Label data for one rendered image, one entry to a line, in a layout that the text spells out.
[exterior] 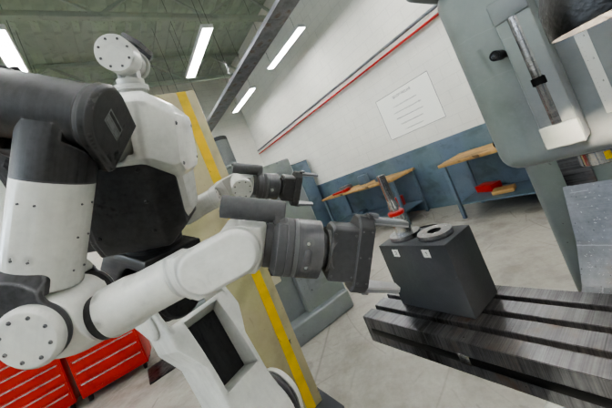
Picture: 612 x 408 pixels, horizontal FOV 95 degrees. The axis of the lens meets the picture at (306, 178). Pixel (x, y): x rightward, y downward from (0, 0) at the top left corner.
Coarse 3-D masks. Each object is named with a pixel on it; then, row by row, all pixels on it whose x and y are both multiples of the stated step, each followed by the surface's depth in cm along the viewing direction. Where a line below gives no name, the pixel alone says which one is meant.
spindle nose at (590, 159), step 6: (606, 150) 41; (576, 156) 44; (582, 156) 43; (588, 156) 42; (594, 156) 42; (600, 156) 41; (582, 162) 44; (588, 162) 43; (594, 162) 42; (600, 162) 42; (606, 162) 41
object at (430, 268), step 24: (408, 240) 77; (432, 240) 69; (456, 240) 67; (408, 264) 76; (432, 264) 70; (456, 264) 65; (480, 264) 70; (408, 288) 79; (432, 288) 72; (456, 288) 66; (480, 288) 68; (456, 312) 68; (480, 312) 66
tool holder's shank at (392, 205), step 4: (380, 176) 81; (384, 176) 81; (380, 180) 81; (384, 180) 80; (380, 184) 81; (384, 184) 81; (388, 184) 81; (384, 188) 81; (388, 188) 80; (384, 192) 81; (388, 192) 81; (392, 192) 81; (384, 196) 81; (388, 196) 80; (392, 196) 80; (388, 200) 81; (392, 200) 80; (388, 204) 81; (392, 204) 80; (396, 204) 80; (388, 208) 82; (392, 208) 80; (396, 208) 80
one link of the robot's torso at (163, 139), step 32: (128, 96) 49; (160, 128) 50; (0, 160) 47; (128, 160) 48; (160, 160) 50; (192, 160) 65; (96, 192) 49; (128, 192) 51; (160, 192) 53; (192, 192) 64; (96, 224) 51; (128, 224) 53; (160, 224) 54
